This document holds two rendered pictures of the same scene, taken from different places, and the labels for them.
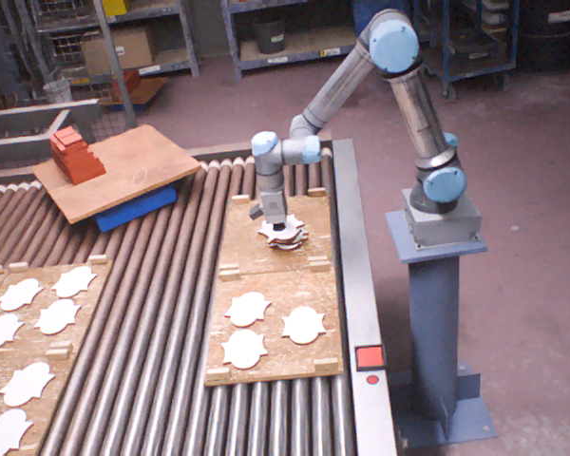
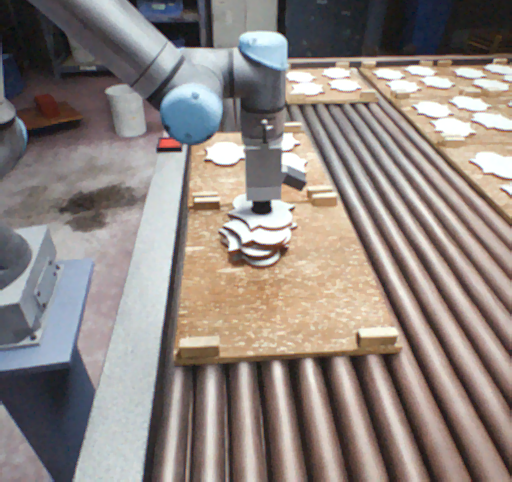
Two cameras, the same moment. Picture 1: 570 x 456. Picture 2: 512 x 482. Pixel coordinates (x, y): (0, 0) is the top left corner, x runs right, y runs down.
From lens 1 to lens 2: 2.41 m
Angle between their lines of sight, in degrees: 109
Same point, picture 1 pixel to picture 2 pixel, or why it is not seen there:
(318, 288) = (209, 184)
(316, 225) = (206, 270)
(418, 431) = not seen: hidden behind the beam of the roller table
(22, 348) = (498, 148)
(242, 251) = (320, 231)
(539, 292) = not seen: outside the picture
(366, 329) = (167, 164)
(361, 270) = (154, 214)
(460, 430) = not seen: hidden behind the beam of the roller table
